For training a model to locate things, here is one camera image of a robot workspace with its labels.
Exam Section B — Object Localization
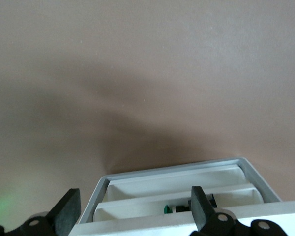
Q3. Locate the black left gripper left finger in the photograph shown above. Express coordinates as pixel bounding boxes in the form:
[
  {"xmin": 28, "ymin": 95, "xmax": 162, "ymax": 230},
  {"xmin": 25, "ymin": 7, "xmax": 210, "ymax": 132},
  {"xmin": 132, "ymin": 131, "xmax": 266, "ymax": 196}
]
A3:
[{"xmin": 0, "ymin": 188, "xmax": 82, "ymax": 236}]

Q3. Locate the green head push button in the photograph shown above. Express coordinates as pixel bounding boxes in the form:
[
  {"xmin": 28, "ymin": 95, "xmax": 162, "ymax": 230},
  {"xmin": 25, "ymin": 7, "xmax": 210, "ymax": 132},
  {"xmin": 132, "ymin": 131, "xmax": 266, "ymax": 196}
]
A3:
[{"xmin": 163, "ymin": 193, "xmax": 218, "ymax": 215}]

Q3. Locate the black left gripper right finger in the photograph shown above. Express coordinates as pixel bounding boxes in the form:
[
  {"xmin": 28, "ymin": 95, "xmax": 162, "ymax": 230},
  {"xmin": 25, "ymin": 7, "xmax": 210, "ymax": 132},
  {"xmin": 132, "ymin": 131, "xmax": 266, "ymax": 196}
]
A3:
[{"xmin": 189, "ymin": 186, "xmax": 290, "ymax": 236}]

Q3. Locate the white drawer cabinet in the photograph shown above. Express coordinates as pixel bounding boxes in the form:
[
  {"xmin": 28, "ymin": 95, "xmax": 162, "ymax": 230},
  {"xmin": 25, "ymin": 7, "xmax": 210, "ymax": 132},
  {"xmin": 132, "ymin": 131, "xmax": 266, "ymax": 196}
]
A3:
[{"xmin": 78, "ymin": 156, "xmax": 283, "ymax": 225}]

